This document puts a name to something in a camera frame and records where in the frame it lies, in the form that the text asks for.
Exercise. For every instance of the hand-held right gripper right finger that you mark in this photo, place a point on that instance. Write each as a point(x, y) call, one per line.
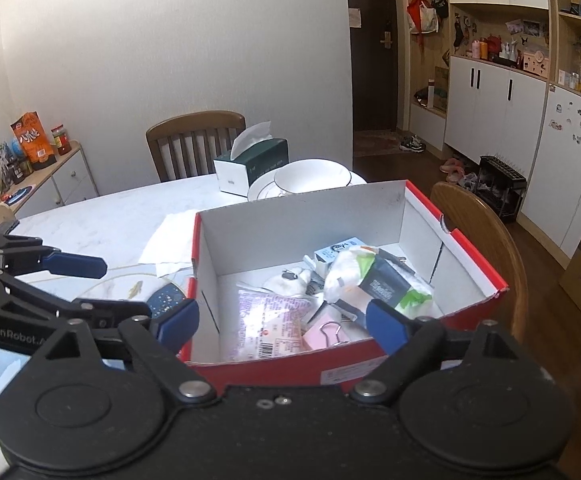
point(385, 322)

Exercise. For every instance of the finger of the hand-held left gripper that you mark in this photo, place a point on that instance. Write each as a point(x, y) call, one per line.
point(115, 310)
point(78, 265)

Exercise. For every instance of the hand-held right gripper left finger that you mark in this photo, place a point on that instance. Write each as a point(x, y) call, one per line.
point(175, 325)

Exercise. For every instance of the white green wet wipes pack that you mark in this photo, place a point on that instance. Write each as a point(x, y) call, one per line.
point(395, 285)

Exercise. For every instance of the white foam wrap piece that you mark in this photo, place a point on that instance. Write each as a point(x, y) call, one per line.
point(345, 275)

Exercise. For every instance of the pink sticky note pad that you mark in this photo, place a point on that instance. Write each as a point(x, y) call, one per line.
point(313, 337)

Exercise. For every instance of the small white blue box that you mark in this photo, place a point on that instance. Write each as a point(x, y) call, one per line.
point(338, 250)

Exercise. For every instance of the pink snack packet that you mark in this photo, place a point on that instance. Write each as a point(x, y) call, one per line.
point(265, 325)

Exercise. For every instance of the red cardboard shoe box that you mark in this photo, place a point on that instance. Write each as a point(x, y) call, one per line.
point(280, 372)

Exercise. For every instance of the dark wallet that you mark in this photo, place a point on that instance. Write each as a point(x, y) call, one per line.
point(6, 226)

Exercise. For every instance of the white paper napkin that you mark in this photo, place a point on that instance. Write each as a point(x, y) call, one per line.
point(170, 240)

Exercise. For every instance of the white sideboard cabinet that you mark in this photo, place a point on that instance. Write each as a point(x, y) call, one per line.
point(70, 180)

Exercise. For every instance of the blue round pad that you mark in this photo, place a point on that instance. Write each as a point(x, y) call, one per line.
point(18, 195)

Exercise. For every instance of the red sauce jar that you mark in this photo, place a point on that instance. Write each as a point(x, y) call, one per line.
point(61, 141)

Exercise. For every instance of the wooden round-back dining chair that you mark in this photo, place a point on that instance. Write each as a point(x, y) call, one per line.
point(480, 240)

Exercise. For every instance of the orange snack bag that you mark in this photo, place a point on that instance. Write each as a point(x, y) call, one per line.
point(33, 142)

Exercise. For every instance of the white bowl on plate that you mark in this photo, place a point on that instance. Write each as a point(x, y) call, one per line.
point(260, 192)

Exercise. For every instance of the green white tissue box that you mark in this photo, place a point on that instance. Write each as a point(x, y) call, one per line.
point(233, 175)

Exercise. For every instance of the pink slippers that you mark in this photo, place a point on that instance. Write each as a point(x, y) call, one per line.
point(455, 172)

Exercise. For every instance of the black floor rack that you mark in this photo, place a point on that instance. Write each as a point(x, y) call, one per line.
point(500, 185)

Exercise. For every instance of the pair of sneakers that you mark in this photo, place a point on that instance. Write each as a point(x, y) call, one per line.
point(413, 144)

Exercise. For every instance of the wooden slatted dining chair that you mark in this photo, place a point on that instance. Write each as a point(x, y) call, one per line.
point(195, 121)

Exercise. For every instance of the white base cabinet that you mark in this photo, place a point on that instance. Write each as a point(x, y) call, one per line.
point(490, 120)

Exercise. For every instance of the white fridge with stickers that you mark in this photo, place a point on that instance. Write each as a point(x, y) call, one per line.
point(565, 170)

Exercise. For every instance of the dark wooden door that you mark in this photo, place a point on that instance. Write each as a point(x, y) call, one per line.
point(370, 70)

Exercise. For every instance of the pink wooden desk box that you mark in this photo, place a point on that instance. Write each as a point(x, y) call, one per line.
point(536, 64)

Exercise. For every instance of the red white hanging bag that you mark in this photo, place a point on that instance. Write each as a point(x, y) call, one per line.
point(424, 17)

